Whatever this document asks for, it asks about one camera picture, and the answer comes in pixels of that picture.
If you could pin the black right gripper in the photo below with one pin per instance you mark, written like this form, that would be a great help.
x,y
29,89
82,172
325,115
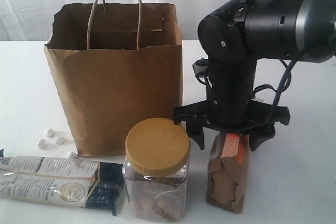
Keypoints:
x,y
230,105

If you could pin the brown paper pouch orange label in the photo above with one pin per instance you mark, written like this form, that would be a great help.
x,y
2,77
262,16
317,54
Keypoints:
x,y
227,172

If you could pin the clear jar with yellow lid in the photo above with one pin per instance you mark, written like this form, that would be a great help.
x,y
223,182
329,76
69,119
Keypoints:
x,y
155,169

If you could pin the brown paper bag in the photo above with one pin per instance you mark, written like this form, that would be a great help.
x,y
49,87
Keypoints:
x,y
113,66

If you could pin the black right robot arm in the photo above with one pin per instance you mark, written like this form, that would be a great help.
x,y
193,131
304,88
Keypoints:
x,y
235,37

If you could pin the small white candy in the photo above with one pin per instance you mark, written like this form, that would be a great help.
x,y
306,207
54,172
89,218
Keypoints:
x,y
71,155

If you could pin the white candy right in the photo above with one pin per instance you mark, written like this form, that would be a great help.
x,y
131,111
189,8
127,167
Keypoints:
x,y
59,140

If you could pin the white candy top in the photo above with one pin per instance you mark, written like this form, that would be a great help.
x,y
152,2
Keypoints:
x,y
49,132

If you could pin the white candy left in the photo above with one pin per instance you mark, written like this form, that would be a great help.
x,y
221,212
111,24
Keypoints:
x,y
42,144

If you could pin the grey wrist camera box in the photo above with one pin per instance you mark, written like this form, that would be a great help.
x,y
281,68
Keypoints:
x,y
199,67

